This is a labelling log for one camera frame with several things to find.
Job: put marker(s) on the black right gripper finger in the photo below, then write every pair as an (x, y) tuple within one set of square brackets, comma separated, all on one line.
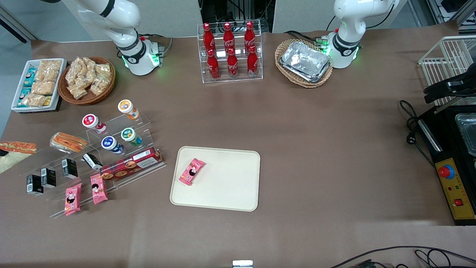
[(3, 152)]

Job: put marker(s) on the large triangular sandwich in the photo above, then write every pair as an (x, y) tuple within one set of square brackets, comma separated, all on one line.
[(16, 147)]

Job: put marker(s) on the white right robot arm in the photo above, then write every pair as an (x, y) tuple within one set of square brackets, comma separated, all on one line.
[(126, 22)]

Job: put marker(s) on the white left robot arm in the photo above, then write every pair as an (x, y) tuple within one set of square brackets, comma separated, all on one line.
[(349, 18)]

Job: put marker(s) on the small wrapped sandwich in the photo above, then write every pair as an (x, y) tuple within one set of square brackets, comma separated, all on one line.
[(68, 142)]

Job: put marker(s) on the cream plastic serving tray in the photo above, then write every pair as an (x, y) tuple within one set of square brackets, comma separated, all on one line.
[(227, 182)]

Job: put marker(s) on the small black box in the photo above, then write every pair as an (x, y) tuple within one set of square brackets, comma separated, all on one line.
[(48, 178), (34, 185), (70, 168), (92, 161)]

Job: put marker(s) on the beige cracker pack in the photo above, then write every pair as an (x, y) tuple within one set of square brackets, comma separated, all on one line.
[(33, 100), (43, 88), (47, 75), (51, 65)]

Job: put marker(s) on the blue snack pack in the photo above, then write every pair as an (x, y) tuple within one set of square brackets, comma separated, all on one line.
[(25, 95), (31, 77)]

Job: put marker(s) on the pink snack pack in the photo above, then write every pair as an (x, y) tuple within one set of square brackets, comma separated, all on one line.
[(99, 189), (73, 199), (192, 172)]

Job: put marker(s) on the white rectangular snack bin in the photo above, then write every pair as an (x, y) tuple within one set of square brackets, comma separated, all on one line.
[(59, 87)]

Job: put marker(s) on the red lid yogurt cup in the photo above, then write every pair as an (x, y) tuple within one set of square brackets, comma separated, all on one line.
[(91, 121)]

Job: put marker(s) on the clear bag of puffed snacks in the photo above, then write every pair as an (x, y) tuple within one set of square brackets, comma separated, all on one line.
[(74, 74), (86, 65), (99, 86), (103, 70), (78, 91)]

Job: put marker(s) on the blue lid yogurt cup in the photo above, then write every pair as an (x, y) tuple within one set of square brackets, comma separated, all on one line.
[(109, 142)]

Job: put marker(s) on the brown round wicker basket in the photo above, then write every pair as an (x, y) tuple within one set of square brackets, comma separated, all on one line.
[(108, 89)]

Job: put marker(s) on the green lid yogurt cup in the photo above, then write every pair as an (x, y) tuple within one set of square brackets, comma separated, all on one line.
[(128, 134)]

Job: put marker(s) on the long red cookie box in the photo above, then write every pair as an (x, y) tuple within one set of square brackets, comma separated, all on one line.
[(130, 164)]

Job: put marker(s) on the orange lid yogurt cup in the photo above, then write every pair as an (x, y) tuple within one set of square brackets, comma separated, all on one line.
[(126, 106)]

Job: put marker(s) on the clear acrylic stepped display stand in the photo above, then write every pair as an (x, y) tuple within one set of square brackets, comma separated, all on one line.
[(141, 123)]

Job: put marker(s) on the red cola bottle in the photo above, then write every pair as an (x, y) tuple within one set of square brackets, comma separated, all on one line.
[(252, 63), (232, 66), (208, 39), (228, 37), (249, 37), (213, 67)]

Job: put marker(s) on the clear acrylic bottle rack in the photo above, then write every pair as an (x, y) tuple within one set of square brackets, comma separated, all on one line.
[(240, 80)]

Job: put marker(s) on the light oval wicker basket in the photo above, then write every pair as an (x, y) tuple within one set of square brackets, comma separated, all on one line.
[(282, 48)]

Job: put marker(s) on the stack of aluminium foil trays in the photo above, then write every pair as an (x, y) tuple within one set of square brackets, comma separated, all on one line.
[(305, 59)]

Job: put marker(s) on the red emergency stop button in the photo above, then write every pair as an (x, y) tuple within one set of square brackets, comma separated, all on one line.
[(446, 171)]

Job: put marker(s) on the black machine with yellow panel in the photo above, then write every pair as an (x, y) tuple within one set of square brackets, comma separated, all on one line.
[(446, 130)]

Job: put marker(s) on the steel pan insert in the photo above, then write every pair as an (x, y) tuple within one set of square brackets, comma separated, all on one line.
[(468, 130)]

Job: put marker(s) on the metal shelf rack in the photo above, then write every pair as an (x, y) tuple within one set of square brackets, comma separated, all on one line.
[(453, 9)]

